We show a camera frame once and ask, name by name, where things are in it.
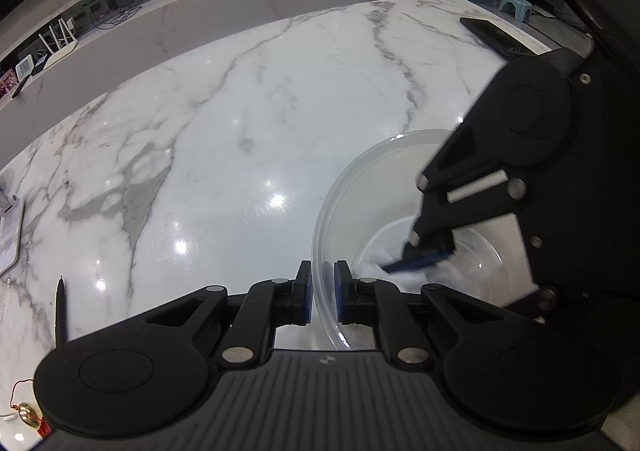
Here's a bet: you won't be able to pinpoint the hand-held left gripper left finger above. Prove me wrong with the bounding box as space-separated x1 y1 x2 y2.
145 260 314 367

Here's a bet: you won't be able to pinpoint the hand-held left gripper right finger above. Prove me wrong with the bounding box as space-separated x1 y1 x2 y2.
333 260 502 367

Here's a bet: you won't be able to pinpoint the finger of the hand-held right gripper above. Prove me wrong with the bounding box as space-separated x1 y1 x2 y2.
501 281 562 321
384 101 529 274

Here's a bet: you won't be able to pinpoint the clear plastic bowl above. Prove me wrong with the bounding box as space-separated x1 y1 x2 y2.
311 129 506 353

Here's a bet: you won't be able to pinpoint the black smartphone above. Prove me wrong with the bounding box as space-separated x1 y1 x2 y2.
459 17 539 58

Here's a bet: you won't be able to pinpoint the small light blue stool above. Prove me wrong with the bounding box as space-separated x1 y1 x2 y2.
498 0 534 22

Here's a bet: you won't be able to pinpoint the black pen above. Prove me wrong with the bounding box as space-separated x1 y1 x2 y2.
54 275 70 348

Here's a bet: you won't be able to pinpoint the white tablet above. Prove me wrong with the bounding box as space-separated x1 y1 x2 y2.
0 193 25 277

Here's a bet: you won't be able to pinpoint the white wifi router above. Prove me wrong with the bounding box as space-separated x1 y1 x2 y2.
39 18 80 70

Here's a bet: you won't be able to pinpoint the gold bell with red string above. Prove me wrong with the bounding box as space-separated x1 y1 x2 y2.
10 379 54 438

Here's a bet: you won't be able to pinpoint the black cables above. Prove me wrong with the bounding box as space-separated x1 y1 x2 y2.
89 0 144 29

